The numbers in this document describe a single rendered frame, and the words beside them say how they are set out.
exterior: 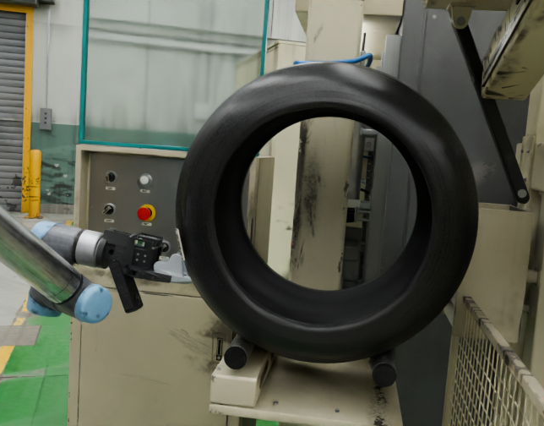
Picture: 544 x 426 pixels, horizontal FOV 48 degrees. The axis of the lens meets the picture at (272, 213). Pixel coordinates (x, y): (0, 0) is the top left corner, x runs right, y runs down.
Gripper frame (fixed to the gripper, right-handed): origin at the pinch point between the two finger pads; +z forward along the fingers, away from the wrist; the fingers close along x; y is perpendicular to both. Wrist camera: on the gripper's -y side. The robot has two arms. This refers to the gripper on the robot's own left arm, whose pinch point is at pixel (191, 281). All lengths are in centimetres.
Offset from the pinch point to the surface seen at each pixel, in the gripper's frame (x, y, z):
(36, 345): 217, -119, -137
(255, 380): -11.1, -13.0, 18.2
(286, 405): -7.3, -18.0, 24.8
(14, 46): 757, 90, -507
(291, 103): -12.1, 39.0, 14.8
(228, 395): -11.3, -17.2, 13.7
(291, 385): 3.2, -18.0, 24.7
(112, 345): 51, -39, -32
